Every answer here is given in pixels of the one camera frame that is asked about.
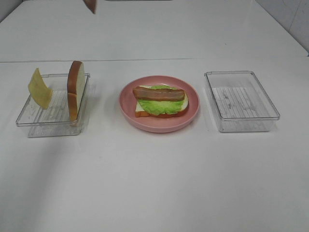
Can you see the green lettuce leaf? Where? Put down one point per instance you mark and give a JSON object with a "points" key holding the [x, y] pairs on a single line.
{"points": [[159, 106]]}

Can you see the bread slice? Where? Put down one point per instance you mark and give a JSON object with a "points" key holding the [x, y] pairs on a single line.
{"points": [[142, 112], [75, 88]]}

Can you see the bacon strip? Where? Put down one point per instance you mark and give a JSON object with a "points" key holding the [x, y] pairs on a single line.
{"points": [[91, 5], [162, 94]]}

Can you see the pink round plate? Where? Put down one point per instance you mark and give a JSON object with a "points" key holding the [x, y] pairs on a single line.
{"points": [[128, 102]]}

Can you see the clear right plastic tray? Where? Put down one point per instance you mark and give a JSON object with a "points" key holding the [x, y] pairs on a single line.
{"points": [[239, 102]]}

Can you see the clear plastic tray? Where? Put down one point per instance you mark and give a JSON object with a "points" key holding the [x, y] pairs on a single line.
{"points": [[55, 120], [239, 102]]}

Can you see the clear left plastic tray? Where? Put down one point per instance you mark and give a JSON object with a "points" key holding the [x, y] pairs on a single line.
{"points": [[55, 120]]}

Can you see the yellow cheese slice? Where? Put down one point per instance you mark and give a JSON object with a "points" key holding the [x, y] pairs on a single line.
{"points": [[40, 93]]}

